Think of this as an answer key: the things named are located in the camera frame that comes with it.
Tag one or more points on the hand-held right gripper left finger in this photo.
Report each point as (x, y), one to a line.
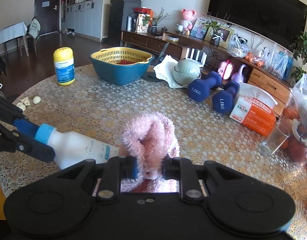
(134, 168)

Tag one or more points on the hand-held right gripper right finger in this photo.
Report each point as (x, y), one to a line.
(169, 168)

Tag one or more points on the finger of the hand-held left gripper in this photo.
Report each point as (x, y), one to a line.
(38, 152)
(26, 128)

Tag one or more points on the pink towel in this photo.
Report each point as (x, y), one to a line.
(151, 137)

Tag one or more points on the white bottle with blue cap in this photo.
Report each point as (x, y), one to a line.
(78, 147)

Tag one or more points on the garlic clove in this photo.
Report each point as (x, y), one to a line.
(21, 107)
(26, 101)
(37, 100)

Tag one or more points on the yellow capped white bottle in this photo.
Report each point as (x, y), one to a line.
(64, 67)

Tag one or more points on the blue dumbbell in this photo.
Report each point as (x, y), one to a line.
(226, 97)
(204, 86)

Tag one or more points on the blue basin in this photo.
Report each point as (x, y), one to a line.
(118, 73)

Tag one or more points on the table with white cloth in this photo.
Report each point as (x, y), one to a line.
(8, 33)

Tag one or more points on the green lidded ceramic bowl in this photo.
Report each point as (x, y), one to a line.
(187, 72)

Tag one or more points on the wooden chair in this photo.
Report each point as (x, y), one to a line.
(33, 31)

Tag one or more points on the white cloth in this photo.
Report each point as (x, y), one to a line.
(163, 70)

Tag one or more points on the orange and white tissue box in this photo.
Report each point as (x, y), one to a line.
(256, 115)

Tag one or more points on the red fruit in strainer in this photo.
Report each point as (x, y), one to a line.
(124, 62)

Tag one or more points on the clear drinking glass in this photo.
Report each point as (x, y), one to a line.
(273, 140)

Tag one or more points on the yellow strainer basket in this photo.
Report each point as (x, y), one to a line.
(121, 55)

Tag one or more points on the white slotted rack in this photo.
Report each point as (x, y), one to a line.
(196, 56)

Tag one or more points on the pink kettlebell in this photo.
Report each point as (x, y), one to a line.
(239, 76)

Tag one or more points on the dark wooden door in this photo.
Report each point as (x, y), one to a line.
(47, 7)

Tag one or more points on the grey storage cabinets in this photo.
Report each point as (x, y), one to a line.
(88, 20)

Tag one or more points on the wooden television cabinet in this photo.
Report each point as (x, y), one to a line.
(153, 41)

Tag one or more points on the small white box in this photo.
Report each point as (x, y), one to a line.
(172, 39)

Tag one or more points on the clear container of oranges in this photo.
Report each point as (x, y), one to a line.
(297, 145)

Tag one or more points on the small potted plant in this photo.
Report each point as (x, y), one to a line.
(214, 38)

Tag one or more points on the bag of small oranges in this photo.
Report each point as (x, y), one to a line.
(253, 58)

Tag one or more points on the crumpled clear plastic bag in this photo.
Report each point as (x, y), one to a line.
(237, 46)

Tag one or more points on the small grey cup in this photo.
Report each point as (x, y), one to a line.
(179, 28)

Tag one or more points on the vase with dry twigs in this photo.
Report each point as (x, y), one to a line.
(153, 28)

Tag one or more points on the pastel picture card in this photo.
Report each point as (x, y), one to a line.
(198, 28)

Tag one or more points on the black tall cabinet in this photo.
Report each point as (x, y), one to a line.
(121, 22)

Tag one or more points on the silver thermos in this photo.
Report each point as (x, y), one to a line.
(129, 23)

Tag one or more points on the printed food box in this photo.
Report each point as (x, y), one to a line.
(143, 23)

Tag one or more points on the pink bear figurine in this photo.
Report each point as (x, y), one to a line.
(188, 21)

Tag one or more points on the plastic bag with blue box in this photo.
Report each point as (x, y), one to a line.
(277, 62)

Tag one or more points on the large leafy houseplant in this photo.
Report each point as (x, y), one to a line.
(302, 47)

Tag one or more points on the black television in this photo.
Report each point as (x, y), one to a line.
(256, 5)

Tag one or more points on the cream photo frame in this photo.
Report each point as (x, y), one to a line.
(228, 36)

